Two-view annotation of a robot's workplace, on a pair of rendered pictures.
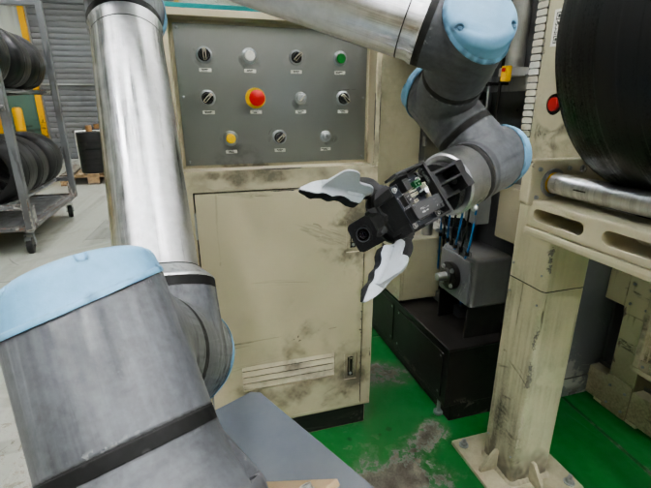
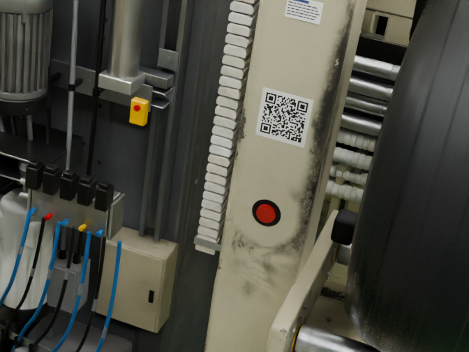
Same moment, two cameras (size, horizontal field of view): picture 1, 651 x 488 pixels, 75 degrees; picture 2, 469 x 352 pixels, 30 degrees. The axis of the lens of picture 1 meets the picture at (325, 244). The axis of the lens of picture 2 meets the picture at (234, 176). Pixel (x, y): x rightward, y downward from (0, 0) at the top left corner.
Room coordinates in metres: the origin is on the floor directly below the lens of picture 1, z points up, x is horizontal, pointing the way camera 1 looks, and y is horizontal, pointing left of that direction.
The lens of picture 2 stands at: (0.46, 0.50, 1.71)
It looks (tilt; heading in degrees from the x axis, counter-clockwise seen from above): 27 degrees down; 302
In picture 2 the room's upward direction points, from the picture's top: 9 degrees clockwise
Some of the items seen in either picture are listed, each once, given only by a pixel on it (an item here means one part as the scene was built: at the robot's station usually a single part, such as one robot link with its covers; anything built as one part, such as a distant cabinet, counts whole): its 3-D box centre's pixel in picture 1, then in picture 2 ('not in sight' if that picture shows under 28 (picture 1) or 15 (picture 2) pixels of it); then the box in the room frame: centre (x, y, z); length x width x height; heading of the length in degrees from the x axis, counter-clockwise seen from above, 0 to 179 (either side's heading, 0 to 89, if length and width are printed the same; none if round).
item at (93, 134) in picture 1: (95, 151); not in sight; (6.39, 3.40, 0.38); 1.20 x 0.80 x 0.76; 21
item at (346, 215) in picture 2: not in sight; (345, 227); (0.97, -0.73, 0.97); 0.05 x 0.04 x 0.05; 107
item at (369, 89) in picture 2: not in sight; (352, 119); (1.11, -0.97, 1.05); 0.20 x 0.15 x 0.30; 17
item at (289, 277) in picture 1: (273, 240); not in sight; (1.33, 0.17, 0.63); 0.56 x 0.41 x 1.27; 107
